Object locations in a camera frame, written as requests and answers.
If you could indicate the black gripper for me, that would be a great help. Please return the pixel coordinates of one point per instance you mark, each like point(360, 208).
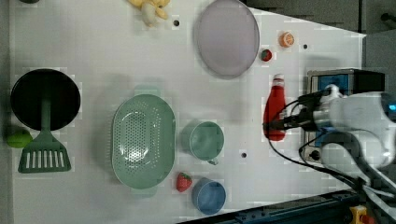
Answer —
point(304, 119)

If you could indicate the red ketchup bottle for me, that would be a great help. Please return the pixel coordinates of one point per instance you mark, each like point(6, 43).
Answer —
point(274, 106)

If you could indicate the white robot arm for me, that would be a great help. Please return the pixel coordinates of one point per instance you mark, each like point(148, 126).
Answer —
point(360, 175)

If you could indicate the green oval strainer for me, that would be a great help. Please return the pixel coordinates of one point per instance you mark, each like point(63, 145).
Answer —
point(143, 141)

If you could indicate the small toy strawberry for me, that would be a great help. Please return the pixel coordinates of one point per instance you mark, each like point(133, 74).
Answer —
point(266, 55)

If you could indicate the silver toaster oven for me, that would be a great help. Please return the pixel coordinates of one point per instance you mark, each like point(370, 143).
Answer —
point(367, 79)

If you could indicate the green cup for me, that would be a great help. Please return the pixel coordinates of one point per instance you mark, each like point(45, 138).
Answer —
point(204, 140)

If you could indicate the purple round plate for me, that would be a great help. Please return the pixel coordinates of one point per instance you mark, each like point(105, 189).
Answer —
point(227, 37)

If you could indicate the blue cup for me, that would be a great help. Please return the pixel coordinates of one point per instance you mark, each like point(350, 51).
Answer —
point(208, 196)

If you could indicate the large toy strawberry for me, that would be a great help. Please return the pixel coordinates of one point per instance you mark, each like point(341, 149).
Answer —
point(184, 181)

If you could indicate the yellow red emergency button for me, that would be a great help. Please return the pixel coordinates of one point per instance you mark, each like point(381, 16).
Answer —
point(360, 216)

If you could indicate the toy banana bunch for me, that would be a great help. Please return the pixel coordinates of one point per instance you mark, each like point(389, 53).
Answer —
point(151, 10)

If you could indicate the black round pan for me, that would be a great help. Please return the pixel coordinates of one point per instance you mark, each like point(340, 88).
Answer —
point(62, 92)

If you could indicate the green slotted spatula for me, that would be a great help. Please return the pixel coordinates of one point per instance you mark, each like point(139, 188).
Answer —
point(45, 153)

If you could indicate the green toy lime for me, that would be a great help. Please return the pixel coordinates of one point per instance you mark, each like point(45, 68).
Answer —
point(19, 139)

